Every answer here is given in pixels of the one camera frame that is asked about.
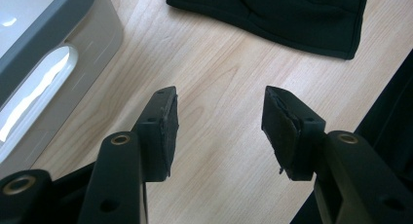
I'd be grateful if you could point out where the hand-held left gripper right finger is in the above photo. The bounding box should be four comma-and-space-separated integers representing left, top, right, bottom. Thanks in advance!
261, 85, 327, 182

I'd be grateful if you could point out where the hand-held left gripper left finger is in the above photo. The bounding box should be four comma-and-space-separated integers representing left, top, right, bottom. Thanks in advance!
131, 85, 180, 183

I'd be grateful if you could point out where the black cloth garment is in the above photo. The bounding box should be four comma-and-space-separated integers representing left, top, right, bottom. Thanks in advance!
166, 0, 370, 60

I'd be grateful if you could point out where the grey plastic storage bin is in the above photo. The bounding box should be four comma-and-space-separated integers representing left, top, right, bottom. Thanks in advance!
0, 0, 125, 179

